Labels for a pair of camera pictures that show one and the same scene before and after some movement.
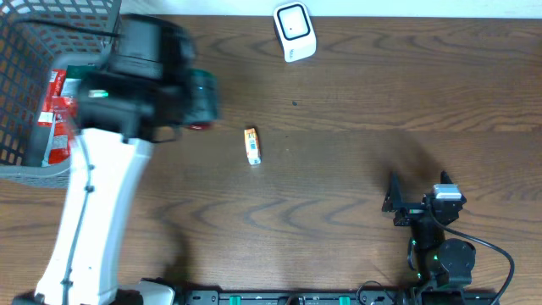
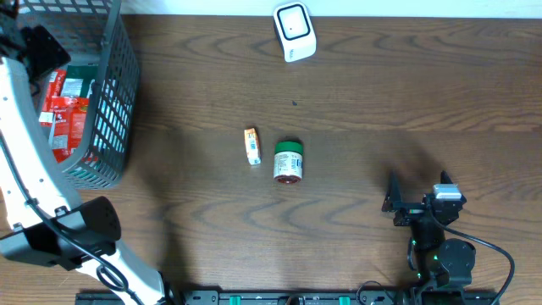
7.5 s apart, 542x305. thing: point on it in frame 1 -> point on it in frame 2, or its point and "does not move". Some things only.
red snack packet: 60,113 does not move
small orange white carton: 252,146 does not move
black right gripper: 394,202 does not move
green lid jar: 201,98 -> 288,162
